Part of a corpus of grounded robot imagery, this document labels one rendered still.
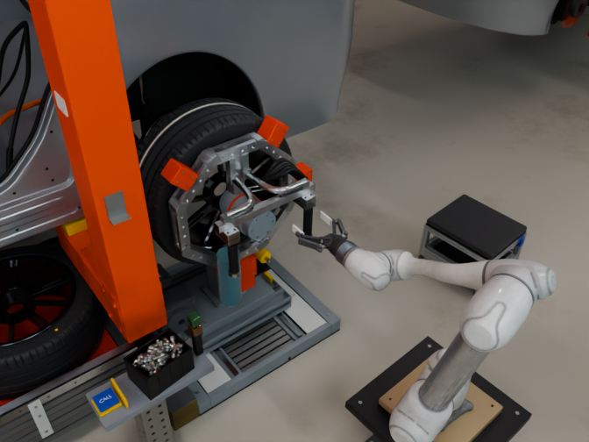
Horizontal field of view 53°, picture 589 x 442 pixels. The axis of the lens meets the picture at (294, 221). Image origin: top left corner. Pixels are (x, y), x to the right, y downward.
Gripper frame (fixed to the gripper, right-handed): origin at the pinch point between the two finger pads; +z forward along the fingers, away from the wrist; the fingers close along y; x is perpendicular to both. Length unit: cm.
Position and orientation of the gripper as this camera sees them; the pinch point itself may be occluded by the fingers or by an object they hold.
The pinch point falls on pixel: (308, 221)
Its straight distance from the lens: 226.0
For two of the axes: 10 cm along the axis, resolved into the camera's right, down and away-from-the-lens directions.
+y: 7.9, -3.7, 4.8
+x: 0.2, -7.8, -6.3
